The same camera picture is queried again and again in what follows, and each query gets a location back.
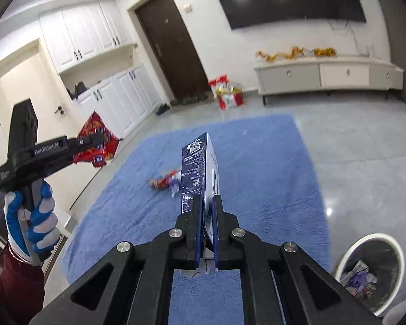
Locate red snack bag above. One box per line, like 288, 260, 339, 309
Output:
73, 111, 122, 168

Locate white printed paper packet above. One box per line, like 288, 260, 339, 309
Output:
179, 131, 221, 278

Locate purple wrapper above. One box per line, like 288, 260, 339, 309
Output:
339, 260, 378, 299

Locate white round trash bin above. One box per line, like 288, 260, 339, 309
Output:
334, 233, 405, 316

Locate blue white gloved left hand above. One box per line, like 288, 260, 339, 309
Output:
3, 180, 61, 266

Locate white lower shoe cabinet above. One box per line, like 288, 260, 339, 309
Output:
74, 64, 161, 139

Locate cream interior door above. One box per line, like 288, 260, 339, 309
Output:
0, 51, 77, 164

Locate red crumpled wrapper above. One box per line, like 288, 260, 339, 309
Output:
148, 170, 181, 197

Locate blue shaggy rug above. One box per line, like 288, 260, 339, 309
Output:
60, 114, 332, 325

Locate dark red left sleeve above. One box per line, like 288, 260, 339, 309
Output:
0, 247, 44, 324

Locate dark brown entrance door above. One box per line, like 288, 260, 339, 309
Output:
136, 0, 209, 100

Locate shoes on door mat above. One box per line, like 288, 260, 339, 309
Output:
155, 92, 214, 116

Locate red white gift bag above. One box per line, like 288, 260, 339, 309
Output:
208, 75, 243, 110

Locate white TV cabinet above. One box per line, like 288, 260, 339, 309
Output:
254, 56, 404, 100

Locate yellow dragon garland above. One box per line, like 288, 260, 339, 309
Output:
255, 46, 337, 63

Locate white upper wall cabinets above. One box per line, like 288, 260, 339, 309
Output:
39, 1, 131, 74

